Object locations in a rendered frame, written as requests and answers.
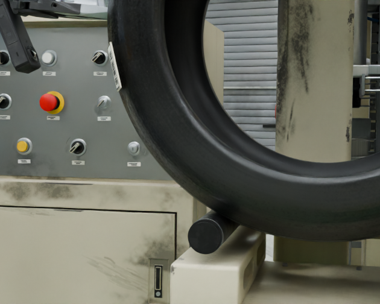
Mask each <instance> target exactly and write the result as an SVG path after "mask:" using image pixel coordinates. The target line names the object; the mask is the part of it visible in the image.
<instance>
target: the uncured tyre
mask: <svg viewBox="0 0 380 304"><path fill-rule="evenodd" d="M209 1H210V0H108V9H107V33H108V42H112V46H113V52H114V55H115V60H116V65H117V68H118V73H119V78H120V82H121V87H122V88H121V89H120V90H119V94H120V96H121V99H122V102H123V105H124V107H125V110H126V112H127V114H128V117H129V118H130V120H131V123H132V124H133V126H134V128H135V130H136V132H137V134H138V135H139V137H140V139H141V140H142V142H143V143H144V145H145V146H146V148H147V149H148V151H149V152H150V153H151V155H152V156H153V157H154V158H155V160H156V161H157V162H158V164H159V165H160V166H161V167H162V168H163V169H164V170H165V172H166V173H167V174H168V175H169V176H170V177H171V178H172V179H173V180H174V181H175V182H176V183H177V184H178V185H180V186H181V187H182V188H183V189H184V190H185V191H186V192H188V193H189V194H190V195H192V196H193V197H194V198H196V199H197V200H198V201H199V202H201V203H203V204H204V205H205V206H207V207H208V208H210V209H212V210H213V211H215V212H217V213H218V214H220V215H222V216H224V217H226V218H228V219H230V220H232V221H234V222H236V223H238V224H241V225H243V226H246V227H248V228H251V229H254V230H257V231H260V230H261V231H264V232H268V233H272V234H275V235H280V236H286V237H289V238H290V239H295V240H300V241H311V242H346V241H358V240H363V239H370V238H376V237H379V236H380V151H379V152H377V153H375V154H372V155H369V156H366V157H362V158H359V159H355V160H349V161H344V162H310V161H305V160H299V159H295V158H292V157H288V156H285V155H283V154H280V153H277V152H275V151H273V150H271V149H269V148H267V147H265V146H263V145H262V144H260V143H259V142H257V141H256V140H254V139H253V138H252V137H250V136H249V135H248V134H247V133H246V132H244V131H243V130H242V129H241V128H240V127H239V126H238V125H237V124H236V123H235V122H234V120H233V119H232V118H231V117H230V116H229V115H228V113H227V112H226V111H225V109H224V107H223V106H222V105H221V103H220V101H219V99H218V97H217V95H216V93H215V91H214V89H213V87H212V84H211V81H210V79H209V76H208V72H207V68H206V63H205V59H204V48H203V33H204V22H205V17H206V12H207V8H208V5H209Z"/></svg>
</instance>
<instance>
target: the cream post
mask: <svg viewBox="0 0 380 304"><path fill-rule="evenodd" d="M354 18H355V0H278V15H277V80H276V144H275V152H277V153H280V154H283V155H285V156H288V157H292V158H295V159H299V160H305V161H310V162H344V161H349V160H351V144H352V94H353V44H354ZM273 261H279V262H302V263H315V264H338V265H349V241H346V242H311V241H300V240H295V239H287V238H281V237H278V236H274V241H273Z"/></svg>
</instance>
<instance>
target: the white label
mask: <svg viewBox="0 0 380 304"><path fill-rule="evenodd" d="M107 49H108V53H109V58H110V63H111V66H112V71H113V76H114V79H115V84H116V90H117V91H119V90H120V89H121V88H122V87H121V82H120V78H119V73H118V68H117V65H116V60H115V55H114V52H113V46H112V42H109V45H108V47H107Z"/></svg>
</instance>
